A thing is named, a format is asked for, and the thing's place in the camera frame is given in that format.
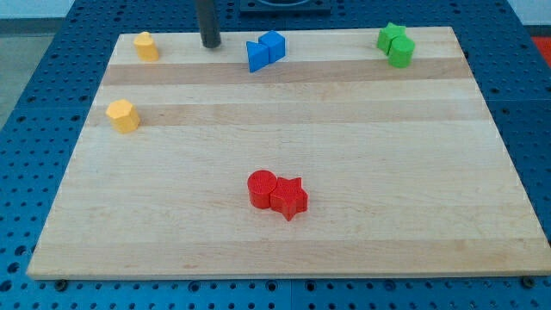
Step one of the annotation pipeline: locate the blue triangle block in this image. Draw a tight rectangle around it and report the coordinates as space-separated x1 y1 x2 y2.
246 41 269 72

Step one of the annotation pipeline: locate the blue cube block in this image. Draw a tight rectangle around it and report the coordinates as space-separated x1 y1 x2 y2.
258 30 286 64

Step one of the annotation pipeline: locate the wooden board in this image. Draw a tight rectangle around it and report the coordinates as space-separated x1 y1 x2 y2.
27 27 550 280

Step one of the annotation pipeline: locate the red star block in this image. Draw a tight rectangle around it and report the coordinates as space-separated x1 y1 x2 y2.
269 177 308 221

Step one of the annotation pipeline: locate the red cylinder block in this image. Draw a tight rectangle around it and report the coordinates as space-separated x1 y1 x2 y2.
247 170 277 209

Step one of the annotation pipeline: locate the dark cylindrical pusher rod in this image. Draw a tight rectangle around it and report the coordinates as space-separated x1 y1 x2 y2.
195 0 221 49

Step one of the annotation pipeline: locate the green cylinder block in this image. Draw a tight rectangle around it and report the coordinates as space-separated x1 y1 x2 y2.
388 36 415 68

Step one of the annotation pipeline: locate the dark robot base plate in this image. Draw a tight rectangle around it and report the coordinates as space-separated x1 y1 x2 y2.
238 0 331 14

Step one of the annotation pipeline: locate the yellow hexagon block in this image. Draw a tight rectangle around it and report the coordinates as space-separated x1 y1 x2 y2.
106 99 140 133

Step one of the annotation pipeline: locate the green star block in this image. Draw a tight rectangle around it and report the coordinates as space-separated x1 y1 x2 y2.
376 22 406 55

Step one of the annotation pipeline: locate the yellow heart block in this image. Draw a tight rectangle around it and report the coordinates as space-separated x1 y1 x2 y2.
133 32 159 62

